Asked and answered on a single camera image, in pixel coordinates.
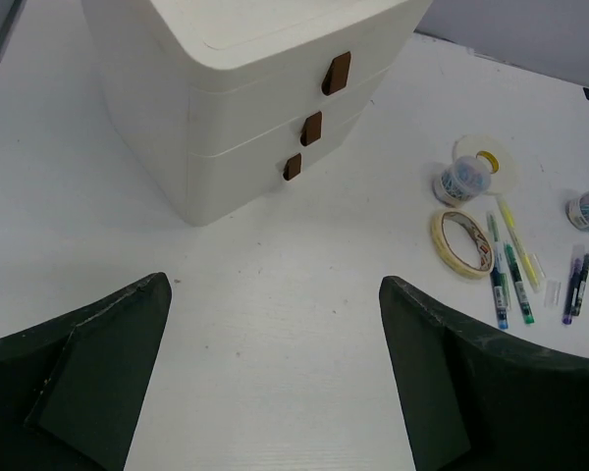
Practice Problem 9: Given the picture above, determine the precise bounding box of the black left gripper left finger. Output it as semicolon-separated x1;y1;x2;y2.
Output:
0;273;172;470

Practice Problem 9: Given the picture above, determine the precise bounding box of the blue gel pen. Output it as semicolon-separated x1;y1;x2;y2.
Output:
490;240;509;330

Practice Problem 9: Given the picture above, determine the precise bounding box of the light green pen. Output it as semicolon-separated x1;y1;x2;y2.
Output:
486;211;501;242

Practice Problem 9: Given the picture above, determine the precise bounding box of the wide white foam tape roll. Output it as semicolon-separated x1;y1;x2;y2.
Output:
453;134;519;196

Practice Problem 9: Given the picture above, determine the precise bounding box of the clear pen cap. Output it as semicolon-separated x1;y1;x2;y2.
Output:
544;280;562;309

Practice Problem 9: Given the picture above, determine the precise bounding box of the clear jar of paper clips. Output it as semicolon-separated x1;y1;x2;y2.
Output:
433;156;491;208

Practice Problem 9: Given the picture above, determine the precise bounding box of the purple gel pen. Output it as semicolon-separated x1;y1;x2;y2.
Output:
562;244;585;325

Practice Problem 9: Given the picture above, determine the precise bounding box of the yellow highlighter pen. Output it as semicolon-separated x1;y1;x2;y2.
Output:
496;195;545;293

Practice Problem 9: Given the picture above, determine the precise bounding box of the white drawer cabinet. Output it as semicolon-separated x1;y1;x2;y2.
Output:
82;0;429;226

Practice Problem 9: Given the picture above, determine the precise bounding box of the black gel pen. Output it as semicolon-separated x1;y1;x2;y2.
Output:
572;252;589;317

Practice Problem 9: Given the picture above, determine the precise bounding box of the beige masking tape roll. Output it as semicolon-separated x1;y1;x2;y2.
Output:
429;209;495;280

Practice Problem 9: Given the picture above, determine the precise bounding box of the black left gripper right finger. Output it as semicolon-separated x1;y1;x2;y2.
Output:
379;276;589;470

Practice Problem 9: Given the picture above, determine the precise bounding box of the green gel pen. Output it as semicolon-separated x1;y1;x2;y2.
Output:
504;242;534;325

